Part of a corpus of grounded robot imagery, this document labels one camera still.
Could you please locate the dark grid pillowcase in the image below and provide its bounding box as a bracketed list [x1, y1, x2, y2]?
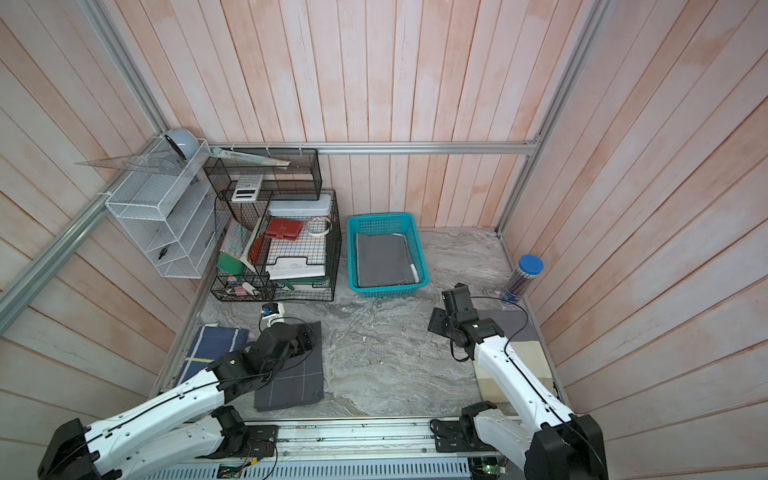
[254, 322, 324, 412]

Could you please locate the beige grey pillowcase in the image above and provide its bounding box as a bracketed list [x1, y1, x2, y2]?
[472, 309, 556, 404]

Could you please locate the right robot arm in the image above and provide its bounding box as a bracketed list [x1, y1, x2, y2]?
[428, 283, 609, 479]

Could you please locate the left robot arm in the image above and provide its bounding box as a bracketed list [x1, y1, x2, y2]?
[37, 318, 319, 479]

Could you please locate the navy striped folded pillowcase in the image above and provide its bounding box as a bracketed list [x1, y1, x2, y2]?
[176, 325, 250, 385]

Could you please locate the teal plastic basket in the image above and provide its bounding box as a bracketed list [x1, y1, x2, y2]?
[346, 213, 430, 298]

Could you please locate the checkered notebook stack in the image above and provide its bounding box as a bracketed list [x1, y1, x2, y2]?
[264, 217, 331, 280]

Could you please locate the blue lid pencil tube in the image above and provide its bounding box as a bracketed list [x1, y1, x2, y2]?
[502, 254, 544, 302]

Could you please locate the green book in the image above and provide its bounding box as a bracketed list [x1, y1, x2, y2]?
[217, 218, 251, 277]

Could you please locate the red wallet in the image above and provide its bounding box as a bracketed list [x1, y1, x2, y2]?
[264, 217, 304, 241]

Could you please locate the white pencil case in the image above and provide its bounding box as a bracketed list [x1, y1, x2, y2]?
[268, 194, 332, 218]

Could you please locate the white calculator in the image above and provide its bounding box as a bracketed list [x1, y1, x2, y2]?
[231, 174, 263, 203]

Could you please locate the clear triangle ruler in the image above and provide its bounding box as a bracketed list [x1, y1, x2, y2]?
[77, 150, 182, 175]

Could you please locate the white round alarm clock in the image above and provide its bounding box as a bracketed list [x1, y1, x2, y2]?
[163, 128, 200, 161]

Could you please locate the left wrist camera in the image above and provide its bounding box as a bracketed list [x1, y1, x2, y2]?
[259, 302, 285, 327]

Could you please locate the black wire organizer rack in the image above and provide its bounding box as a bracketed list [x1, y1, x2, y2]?
[210, 189, 341, 302]

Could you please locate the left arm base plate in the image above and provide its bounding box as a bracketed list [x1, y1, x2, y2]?
[203, 424, 279, 460]

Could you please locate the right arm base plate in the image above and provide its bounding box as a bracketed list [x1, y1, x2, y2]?
[429, 419, 502, 453]

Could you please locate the black wire top basket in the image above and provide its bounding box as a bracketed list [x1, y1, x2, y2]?
[203, 147, 323, 202]

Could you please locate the white wire shelf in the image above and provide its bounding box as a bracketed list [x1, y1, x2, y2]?
[106, 139, 215, 279]

